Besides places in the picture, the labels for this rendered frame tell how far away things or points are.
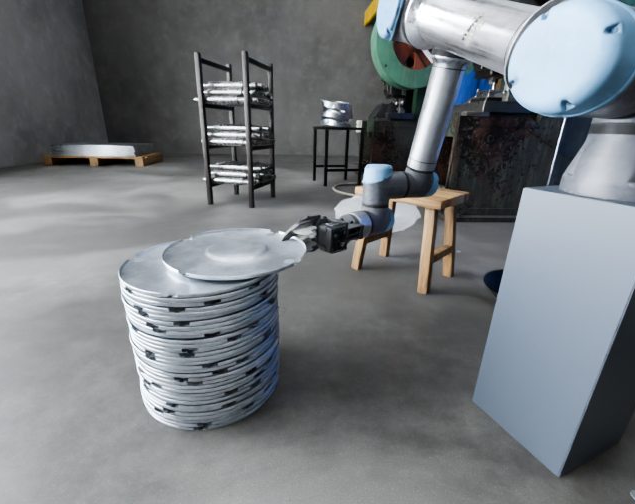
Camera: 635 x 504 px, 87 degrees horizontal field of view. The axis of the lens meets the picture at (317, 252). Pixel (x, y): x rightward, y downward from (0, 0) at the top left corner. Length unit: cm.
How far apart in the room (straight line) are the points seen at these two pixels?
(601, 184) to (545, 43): 21
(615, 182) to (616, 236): 7
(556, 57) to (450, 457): 61
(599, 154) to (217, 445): 76
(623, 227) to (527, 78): 23
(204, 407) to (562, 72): 72
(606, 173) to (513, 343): 31
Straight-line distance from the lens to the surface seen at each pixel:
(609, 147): 62
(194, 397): 68
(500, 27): 62
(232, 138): 241
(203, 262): 67
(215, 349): 63
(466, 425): 78
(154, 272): 67
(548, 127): 252
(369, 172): 91
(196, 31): 737
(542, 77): 52
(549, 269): 64
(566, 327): 65
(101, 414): 83
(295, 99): 707
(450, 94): 93
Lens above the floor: 53
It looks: 21 degrees down
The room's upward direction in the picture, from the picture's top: 1 degrees clockwise
